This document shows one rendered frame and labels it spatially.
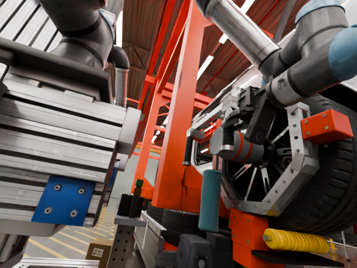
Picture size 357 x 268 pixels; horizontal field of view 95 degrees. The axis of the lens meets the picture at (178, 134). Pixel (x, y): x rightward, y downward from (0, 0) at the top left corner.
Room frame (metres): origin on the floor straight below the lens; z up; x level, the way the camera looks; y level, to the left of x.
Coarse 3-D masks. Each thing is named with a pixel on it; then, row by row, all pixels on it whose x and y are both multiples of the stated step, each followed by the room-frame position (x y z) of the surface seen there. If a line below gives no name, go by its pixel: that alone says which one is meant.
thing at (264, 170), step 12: (276, 120) 0.67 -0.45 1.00; (288, 132) 0.62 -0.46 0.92; (264, 144) 0.78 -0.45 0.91; (276, 144) 0.68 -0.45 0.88; (276, 156) 0.68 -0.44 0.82; (228, 168) 0.97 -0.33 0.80; (240, 168) 1.00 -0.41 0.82; (252, 168) 1.03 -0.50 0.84; (264, 168) 0.74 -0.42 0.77; (276, 168) 0.68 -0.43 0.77; (240, 180) 0.97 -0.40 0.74; (252, 180) 0.81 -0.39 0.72; (264, 180) 0.74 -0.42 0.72; (240, 192) 0.89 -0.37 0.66; (252, 192) 0.83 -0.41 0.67; (264, 192) 0.98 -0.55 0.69
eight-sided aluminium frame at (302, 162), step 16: (288, 112) 0.50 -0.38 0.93; (304, 112) 0.48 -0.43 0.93; (304, 144) 0.47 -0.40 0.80; (224, 160) 0.96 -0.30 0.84; (304, 160) 0.47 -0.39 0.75; (224, 176) 0.95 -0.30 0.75; (288, 176) 0.52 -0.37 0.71; (304, 176) 0.51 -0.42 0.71; (224, 192) 0.85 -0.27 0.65; (272, 192) 0.58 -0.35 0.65; (288, 192) 0.57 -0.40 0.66; (240, 208) 0.74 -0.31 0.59; (256, 208) 0.67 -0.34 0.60; (272, 208) 0.60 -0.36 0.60
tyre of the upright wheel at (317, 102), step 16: (320, 96) 0.47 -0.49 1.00; (320, 112) 0.47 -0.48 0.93; (352, 112) 0.50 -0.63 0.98; (352, 128) 0.45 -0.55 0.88; (336, 144) 0.45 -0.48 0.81; (352, 144) 0.45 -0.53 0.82; (320, 160) 0.50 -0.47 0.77; (336, 160) 0.46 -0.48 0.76; (352, 160) 0.45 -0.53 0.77; (320, 176) 0.50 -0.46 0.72; (336, 176) 0.47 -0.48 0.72; (352, 176) 0.47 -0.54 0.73; (304, 192) 0.56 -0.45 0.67; (320, 192) 0.51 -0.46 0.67; (336, 192) 0.49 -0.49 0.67; (352, 192) 0.50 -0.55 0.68; (288, 208) 0.62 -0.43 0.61; (304, 208) 0.56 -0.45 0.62; (320, 208) 0.53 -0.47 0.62; (336, 208) 0.53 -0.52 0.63; (352, 208) 0.54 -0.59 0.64; (272, 224) 0.69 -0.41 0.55; (288, 224) 0.63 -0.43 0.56; (304, 224) 0.59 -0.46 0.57; (320, 224) 0.59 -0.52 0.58; (336, 224) 0.60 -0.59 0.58; (352, 224) 0.61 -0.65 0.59
